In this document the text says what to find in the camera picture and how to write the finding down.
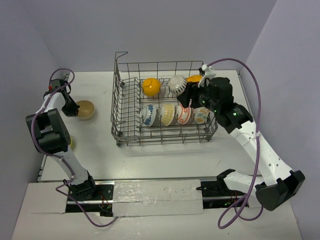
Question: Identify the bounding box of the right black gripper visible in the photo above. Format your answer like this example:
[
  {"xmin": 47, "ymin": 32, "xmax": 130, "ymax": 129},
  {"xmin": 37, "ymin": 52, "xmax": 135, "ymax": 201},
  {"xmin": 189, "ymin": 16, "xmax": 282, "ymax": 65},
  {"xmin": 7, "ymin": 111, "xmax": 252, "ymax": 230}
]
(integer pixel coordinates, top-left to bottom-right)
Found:
[{"xmin": 176, "ymin": 79, "xmax": 220, "ymax": 113}]

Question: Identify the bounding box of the tan ceramic bowl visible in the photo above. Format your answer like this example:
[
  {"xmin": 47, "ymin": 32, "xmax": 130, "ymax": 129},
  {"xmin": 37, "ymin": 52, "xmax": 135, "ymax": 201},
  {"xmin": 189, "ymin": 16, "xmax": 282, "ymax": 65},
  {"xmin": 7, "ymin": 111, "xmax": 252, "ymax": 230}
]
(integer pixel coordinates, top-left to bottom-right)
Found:
[{"xmin": 76, "ymin": 100, "xmax": 95, "ymax": 120}]

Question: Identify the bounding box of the white striped ceramic bowl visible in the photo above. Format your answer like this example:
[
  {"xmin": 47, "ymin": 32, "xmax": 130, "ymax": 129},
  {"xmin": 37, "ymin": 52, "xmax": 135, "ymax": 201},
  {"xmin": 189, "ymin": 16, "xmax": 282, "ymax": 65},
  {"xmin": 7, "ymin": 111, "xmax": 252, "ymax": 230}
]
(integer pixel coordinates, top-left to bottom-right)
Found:
[{"xmin": 168, "ymin": 75, "xmax": 188, "ymax": 96}]

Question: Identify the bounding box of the red patterned white bowl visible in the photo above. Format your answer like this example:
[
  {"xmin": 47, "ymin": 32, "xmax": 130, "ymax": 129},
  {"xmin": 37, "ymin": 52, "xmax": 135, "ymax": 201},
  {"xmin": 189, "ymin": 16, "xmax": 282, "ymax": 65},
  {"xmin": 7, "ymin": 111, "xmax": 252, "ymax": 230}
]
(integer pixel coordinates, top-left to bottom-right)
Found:
[{"xmin": 175, "ymin": 103, "xmax": 192, "ymax": 125}]

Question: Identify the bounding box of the pale yellow flower bowl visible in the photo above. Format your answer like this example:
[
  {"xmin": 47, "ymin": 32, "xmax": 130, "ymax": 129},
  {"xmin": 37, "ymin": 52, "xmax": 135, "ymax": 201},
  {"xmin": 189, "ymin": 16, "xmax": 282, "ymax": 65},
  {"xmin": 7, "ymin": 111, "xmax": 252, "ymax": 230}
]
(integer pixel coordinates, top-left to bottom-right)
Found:
[{"xmin": 158, "ymin": 103, "xmax": 175, "ymax": 127}]

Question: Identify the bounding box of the large orange plastic bowl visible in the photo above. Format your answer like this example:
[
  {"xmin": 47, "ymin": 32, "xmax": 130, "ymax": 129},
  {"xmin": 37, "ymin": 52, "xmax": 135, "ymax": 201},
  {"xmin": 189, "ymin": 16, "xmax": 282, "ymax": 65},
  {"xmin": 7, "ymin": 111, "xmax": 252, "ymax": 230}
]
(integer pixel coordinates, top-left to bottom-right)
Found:
[{"xmin": 186, "ymin": 75, "xmax": 202, "ymax": 83}]

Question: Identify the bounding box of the white green leaf bowl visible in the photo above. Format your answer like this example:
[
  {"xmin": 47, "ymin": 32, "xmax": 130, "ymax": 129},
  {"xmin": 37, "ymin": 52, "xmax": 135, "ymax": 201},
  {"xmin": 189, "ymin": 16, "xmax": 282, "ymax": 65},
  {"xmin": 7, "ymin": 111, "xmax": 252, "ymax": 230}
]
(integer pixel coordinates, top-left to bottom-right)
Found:
[{"xmin": 191, "ymin": 107, "xmax": 210, "ymax": 124}]

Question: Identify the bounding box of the small orange plastic bowl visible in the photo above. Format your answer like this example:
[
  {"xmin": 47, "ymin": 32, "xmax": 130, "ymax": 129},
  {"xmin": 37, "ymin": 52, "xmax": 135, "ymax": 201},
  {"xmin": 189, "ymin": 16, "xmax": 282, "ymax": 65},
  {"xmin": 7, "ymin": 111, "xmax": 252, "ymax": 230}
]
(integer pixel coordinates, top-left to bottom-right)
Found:
[{"xmin": 142, "ymin": 77, "xmax": 161, "ymax": 97}]

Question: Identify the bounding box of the blue floral ceramic bowl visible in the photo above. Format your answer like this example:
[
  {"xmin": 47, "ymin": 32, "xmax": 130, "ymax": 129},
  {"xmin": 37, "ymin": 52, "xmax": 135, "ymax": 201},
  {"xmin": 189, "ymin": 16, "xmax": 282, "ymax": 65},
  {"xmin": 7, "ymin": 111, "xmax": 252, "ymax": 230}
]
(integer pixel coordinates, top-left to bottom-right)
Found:
[{"xmin": 140, "ymin": 104, "xmax": 157, "ymax": 127}]

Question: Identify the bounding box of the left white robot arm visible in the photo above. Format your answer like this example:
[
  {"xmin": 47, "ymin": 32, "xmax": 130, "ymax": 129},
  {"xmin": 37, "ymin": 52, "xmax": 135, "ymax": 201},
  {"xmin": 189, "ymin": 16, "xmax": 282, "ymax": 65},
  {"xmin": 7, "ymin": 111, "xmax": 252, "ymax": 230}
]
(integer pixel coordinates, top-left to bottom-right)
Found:
[{"xmin": 25, "ymin": 79, "xmax": 98, "ymax": 201}]

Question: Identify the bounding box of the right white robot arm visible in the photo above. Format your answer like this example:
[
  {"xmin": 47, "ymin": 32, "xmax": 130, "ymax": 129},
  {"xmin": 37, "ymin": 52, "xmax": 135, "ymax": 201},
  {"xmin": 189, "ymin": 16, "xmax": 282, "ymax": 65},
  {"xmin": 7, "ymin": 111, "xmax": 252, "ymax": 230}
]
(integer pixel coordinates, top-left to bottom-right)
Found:
[{"xmin": 177, "ymin": 77, "xmax": 306, "ymax": 211}]

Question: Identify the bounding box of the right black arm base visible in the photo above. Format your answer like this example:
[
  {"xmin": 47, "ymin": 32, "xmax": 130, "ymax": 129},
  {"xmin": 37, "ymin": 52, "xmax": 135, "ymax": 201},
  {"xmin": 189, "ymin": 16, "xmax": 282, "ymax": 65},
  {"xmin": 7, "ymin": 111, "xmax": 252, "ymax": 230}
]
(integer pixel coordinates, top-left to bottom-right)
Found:
[{"xmin": 196, "ymin": 172, "xmax": 245, "ymax": 209}]

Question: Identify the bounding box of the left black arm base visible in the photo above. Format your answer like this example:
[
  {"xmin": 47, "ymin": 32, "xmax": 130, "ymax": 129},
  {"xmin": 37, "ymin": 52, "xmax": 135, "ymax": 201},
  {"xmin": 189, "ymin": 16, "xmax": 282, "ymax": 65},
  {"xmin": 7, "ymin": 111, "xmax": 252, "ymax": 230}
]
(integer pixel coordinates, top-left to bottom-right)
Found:
[{"xmin": 65, "ymin": 180, "xmax": 114, "ymax": 217}]

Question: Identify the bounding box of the lime green plastic bowl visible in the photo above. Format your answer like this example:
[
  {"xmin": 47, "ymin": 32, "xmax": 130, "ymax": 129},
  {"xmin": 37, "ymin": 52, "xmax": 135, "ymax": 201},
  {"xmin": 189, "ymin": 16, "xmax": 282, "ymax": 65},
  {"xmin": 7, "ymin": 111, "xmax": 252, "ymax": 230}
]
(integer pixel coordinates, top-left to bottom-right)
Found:
[{"xmin": 70, "ymin": 136, "xmax": 75, "ymax": 149}]

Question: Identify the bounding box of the clear plastic tape sheet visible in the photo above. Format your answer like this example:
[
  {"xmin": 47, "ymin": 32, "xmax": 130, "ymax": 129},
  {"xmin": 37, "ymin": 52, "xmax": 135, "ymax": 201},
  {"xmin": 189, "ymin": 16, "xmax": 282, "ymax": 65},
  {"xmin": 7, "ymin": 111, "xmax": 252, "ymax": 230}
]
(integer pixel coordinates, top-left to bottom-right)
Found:
[{"xmin": 112, "ymin": 179, "xmax": 204, "ymax": 217}]

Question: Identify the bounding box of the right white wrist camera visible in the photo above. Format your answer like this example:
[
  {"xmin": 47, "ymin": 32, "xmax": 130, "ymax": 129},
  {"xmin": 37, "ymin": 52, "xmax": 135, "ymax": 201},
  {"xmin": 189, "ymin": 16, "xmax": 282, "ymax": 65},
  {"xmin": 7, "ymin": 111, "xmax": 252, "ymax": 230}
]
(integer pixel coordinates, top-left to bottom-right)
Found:
[{"xmin": 197, "ymin": 64, "xmax": 217, "ymax": 88}]

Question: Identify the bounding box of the grey wire dish rack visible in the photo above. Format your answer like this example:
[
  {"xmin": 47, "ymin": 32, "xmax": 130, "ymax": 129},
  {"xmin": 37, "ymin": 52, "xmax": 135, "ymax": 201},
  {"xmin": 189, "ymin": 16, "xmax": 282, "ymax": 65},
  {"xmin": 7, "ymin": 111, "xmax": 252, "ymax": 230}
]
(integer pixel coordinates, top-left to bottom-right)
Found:
[{"xmin": 110, "ymin": 51, "xmax": 218, "ymax": 146}]

